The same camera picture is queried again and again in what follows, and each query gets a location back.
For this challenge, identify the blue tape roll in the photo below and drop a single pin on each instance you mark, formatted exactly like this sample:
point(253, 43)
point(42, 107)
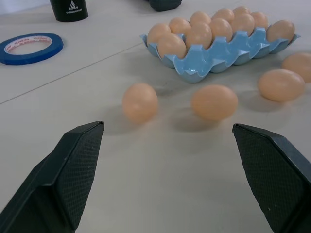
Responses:
point(30, 48)

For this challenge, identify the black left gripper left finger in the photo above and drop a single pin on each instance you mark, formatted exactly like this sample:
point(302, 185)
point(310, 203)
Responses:
point(58, 179)

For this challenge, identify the tan egg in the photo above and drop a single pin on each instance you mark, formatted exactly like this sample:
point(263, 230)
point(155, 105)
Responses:
point(140, 103)
point(199, 35)
point(298, 66)
point(158, 31)
point(260, 19)
point(179, 25)
point(281, 85)
point(223, 13)
point(214, 102)
point(281, 30)
point(171, 46)
point(221, 28)
point(199, 17)
point(243, 23)
point(241, 10)

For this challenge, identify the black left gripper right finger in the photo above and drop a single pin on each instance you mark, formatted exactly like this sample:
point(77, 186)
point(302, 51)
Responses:
point(272, 177)

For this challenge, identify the light blue egg tray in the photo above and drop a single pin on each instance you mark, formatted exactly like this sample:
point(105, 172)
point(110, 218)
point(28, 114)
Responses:
point(218, 59)

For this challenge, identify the black cylinder with white logo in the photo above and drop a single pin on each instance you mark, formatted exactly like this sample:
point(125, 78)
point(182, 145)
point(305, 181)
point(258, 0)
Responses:
point(69, 9)

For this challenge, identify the dark grey rounded object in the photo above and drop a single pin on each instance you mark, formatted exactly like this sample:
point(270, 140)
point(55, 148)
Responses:
point(165, 4)

